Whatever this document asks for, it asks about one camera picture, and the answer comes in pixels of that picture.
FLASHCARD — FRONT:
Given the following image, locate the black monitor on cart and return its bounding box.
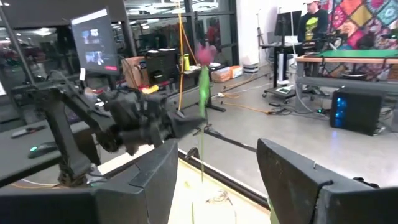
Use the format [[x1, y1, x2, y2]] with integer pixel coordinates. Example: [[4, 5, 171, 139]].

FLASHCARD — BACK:
[[274, 11, 302, 37]]

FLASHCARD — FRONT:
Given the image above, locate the clear plastic bin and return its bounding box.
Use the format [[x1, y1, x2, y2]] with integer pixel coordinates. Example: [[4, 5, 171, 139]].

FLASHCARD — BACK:
[[211, 67, 233, 83]]

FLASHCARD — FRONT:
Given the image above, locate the cardboard box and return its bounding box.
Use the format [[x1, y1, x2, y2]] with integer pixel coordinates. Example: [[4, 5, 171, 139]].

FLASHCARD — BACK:
[[123, 55, 150, 90]]

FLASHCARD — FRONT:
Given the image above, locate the small yellow object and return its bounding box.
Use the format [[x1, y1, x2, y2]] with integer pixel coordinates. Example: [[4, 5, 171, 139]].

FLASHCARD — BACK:
[[141, 84, 160, 95]]

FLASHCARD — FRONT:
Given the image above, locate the black computer monitor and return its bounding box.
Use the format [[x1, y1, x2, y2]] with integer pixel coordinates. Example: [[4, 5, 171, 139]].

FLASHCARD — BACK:
[[70, 8, 121, 77]]

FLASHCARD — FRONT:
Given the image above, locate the black computer mouse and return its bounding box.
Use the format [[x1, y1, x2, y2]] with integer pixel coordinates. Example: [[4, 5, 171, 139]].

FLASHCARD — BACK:
[[27, 141, 60, 159]]

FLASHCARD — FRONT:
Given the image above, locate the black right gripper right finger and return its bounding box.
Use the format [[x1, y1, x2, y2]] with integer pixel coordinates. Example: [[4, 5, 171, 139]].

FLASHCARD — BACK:
[[257, 139, 398, 224]]

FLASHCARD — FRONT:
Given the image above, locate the orange extension cable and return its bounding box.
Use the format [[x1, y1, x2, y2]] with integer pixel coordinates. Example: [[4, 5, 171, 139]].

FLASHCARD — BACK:
[[217, 74, 275, 115]]

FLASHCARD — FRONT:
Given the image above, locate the yellow cable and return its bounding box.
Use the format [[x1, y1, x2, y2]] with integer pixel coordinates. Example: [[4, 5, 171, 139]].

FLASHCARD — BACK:
[[176, 0, 198, 111]]

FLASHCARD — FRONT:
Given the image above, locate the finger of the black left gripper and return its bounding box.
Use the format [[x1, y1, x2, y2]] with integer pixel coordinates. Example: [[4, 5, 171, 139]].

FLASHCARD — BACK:
[[169, 116, 206, 140], [172, 111, 205, 121]]

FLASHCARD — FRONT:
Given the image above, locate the dark flat handheld device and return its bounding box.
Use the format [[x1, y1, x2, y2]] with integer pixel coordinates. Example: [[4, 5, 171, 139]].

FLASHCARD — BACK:
[[11, 124, 47, 139]]

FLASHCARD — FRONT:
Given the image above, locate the maroon artificial tulip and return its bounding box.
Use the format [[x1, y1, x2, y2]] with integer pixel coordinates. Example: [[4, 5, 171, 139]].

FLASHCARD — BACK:
[[195, 43, 218, 183]]

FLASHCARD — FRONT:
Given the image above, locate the black drawer cabinet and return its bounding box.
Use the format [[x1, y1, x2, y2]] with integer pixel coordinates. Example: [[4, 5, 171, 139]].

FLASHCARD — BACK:
[[144, 48, 180, 86]]

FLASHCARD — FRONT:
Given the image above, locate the green topped table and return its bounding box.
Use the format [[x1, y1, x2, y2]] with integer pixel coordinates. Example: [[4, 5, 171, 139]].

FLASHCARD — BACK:
[[294, 49, 398, 94]]

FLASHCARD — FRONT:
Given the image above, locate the grey desk top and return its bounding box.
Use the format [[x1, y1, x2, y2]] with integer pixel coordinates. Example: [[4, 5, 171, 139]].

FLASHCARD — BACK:
[[0, 119, 103, 187]]

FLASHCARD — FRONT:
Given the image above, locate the black computer tower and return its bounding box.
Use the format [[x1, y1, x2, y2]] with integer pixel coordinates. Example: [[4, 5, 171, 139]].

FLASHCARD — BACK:
[[329, 86, 385, 137]]

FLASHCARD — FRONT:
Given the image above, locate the black frame clip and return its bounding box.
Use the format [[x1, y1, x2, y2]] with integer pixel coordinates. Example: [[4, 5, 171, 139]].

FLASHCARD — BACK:
[[185, 147, 200, 160]]

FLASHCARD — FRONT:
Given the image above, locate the colourful patchwork quilt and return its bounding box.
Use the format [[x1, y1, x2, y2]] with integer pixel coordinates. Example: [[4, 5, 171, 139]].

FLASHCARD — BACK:
[[320, 0, 398, 78]]

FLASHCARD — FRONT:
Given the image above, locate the orange and white box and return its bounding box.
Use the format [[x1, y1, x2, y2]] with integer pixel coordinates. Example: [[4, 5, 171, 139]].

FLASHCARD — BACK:
[[229, 65, 244, 79]]

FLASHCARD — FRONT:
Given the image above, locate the person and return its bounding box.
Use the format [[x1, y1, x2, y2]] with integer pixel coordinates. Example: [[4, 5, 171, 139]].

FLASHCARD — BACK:
[[297, 0, 330, 44]]

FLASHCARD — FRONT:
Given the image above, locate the black rolling cart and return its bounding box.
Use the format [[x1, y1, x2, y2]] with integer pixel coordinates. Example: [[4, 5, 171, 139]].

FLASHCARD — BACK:
[[259, 42, 300, 101]]

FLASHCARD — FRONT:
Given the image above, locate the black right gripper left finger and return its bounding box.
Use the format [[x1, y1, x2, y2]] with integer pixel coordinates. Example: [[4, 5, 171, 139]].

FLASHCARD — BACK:
[[0, 139, 180, 224]]

